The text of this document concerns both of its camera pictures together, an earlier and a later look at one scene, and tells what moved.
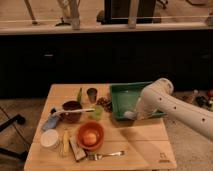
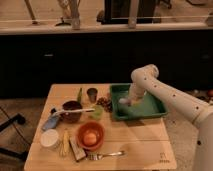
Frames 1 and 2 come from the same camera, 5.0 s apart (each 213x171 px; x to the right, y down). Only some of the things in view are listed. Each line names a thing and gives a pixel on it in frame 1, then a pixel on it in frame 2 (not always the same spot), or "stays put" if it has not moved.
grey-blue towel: [130, 115] -> [122, 100]
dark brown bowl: [71, 117] stays put
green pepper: [80, 96] stays put
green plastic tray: [125, 97] stays put
